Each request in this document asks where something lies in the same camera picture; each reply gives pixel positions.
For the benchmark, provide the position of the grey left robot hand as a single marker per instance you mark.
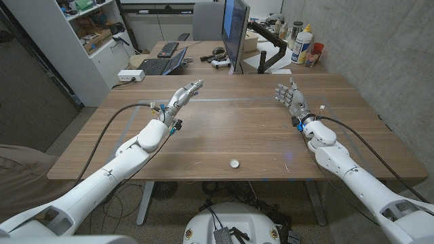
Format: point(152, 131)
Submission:
point(181, 97)

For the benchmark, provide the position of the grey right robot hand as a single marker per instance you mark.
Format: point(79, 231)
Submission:
point(297, 101)

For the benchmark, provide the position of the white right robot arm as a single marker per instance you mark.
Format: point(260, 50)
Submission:
point(359, 186)

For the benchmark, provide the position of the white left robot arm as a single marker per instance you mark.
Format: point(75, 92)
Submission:
point(101, 183)

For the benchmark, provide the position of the yellow capped bottle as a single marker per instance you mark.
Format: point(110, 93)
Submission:
point(307, 28)

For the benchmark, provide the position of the small pale bottle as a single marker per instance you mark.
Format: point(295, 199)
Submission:
point(278, 26)

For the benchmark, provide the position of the white bottle cap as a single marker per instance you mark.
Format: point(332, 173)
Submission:
point(234, 163)

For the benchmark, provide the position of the open black laptop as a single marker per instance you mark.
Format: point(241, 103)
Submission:
point(156, 66)

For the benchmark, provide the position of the clear drinking glass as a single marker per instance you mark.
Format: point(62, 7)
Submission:
point(311, 59)

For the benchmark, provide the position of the black keyboard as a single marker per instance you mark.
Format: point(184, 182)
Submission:
point(168, 49)

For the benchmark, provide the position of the black remote control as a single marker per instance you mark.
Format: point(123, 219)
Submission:
point(212, 57)

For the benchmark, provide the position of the white game controller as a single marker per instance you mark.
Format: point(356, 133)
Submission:
point(220, 63)

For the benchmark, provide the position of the white wipes canister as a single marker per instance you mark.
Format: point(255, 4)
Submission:
point(301, 47)

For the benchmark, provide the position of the white power strip box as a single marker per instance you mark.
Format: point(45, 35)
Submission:
point(130, 75)

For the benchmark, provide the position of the red cup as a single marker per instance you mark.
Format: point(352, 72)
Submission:
point(318, 47)

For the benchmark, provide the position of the black computer mouse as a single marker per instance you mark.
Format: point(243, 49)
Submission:
point(218, 50)

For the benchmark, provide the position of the white paper sheets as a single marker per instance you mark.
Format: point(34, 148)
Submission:
point(250, 61)

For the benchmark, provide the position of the glass jar with dark lid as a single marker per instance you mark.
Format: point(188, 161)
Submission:
point(294, 34)

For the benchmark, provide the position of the white low cabinet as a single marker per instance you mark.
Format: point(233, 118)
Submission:
point(149, 30)

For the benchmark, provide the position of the beige cardboard box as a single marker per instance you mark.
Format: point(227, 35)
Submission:
point(251, 42)

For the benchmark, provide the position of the grey office chair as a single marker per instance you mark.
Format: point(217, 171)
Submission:
point(207, 20)

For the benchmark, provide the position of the black computer monitor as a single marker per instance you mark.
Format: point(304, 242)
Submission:
point(234, 30)

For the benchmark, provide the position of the black round fan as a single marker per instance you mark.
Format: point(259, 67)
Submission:
point(164, 190)

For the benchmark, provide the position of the open cardboard box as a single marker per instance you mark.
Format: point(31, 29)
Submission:
point(98, 40)

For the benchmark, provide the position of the grey table leg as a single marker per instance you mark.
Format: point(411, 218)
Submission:
point(315, 203)
point(145, 203)

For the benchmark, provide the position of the white shelf cabinet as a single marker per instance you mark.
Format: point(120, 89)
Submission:
point(68, 61)

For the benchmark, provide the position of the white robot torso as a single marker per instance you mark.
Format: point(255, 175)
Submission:
point(237, 217)

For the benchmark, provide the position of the green box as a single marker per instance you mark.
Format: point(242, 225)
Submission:
point(83, 4)

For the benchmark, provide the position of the grey electronics box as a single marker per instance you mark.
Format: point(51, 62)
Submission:
point(222, 236)

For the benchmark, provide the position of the brown fabric cushion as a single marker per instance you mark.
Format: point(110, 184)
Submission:
point(23, 176)

